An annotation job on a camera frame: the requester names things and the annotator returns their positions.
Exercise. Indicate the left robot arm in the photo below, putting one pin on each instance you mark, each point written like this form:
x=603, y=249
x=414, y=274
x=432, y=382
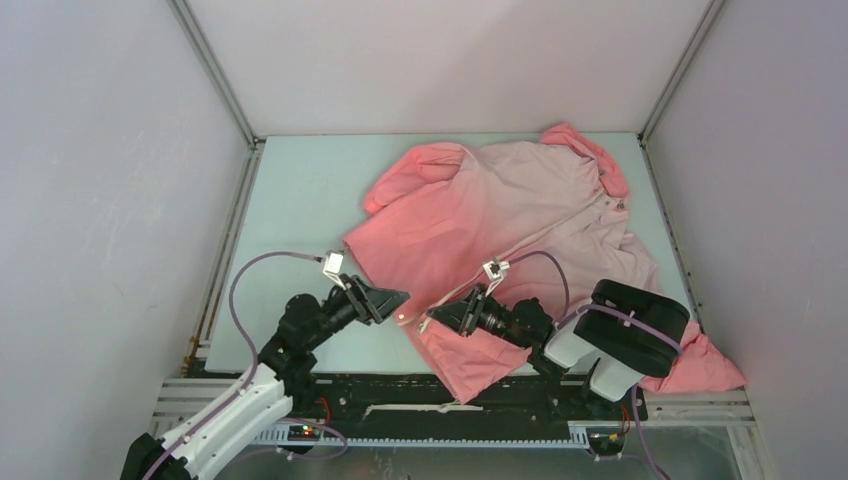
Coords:
x=278, y=380

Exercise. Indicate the white cable tray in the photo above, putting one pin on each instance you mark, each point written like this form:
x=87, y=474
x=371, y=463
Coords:
x=297, y=435

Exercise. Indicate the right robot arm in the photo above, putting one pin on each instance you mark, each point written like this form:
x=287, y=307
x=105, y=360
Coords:
x=632, y=332

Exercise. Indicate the pink zip-up jacket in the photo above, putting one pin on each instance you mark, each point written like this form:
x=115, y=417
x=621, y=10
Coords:
x=558, y=209

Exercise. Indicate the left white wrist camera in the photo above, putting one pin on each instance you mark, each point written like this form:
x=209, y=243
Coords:
x=332, y=268

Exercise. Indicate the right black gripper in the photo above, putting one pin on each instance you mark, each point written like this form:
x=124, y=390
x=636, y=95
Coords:
x=461, y=315

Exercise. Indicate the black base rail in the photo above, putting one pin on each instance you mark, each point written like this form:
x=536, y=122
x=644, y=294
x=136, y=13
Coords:
x=420, y=406

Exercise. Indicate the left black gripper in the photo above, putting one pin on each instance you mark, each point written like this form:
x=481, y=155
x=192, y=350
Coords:
x=372, y=305

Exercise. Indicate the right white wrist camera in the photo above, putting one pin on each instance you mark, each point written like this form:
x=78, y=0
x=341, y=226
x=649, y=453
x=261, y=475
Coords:
x=496, y=272

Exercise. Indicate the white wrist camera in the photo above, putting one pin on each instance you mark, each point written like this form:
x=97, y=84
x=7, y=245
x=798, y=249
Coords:
x=332, y=268
x=496, y=272

